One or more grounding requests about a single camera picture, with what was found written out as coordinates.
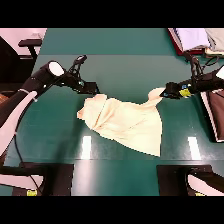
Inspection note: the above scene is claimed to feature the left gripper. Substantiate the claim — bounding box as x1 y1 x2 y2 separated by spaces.
77 81 101 96

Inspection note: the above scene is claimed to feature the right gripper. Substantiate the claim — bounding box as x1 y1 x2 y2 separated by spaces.
159 81 193 100

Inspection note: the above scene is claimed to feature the cream shirt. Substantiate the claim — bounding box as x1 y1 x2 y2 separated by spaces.
76 87 167 158

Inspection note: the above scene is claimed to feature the dark brown garment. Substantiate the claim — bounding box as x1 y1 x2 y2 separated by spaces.
199 89 224 144

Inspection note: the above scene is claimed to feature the beige garment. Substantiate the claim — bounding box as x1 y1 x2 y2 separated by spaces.
204 27 224 56

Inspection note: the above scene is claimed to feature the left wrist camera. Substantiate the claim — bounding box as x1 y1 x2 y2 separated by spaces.
68 54 88 85

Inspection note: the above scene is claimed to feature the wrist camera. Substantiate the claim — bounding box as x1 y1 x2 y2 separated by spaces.
184 52 204 80
68 54 88 85

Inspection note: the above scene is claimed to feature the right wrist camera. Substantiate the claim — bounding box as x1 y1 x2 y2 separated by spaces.
184 52 204 80

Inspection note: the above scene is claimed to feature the black cable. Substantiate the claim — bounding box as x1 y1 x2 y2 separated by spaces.
13 132 45 197

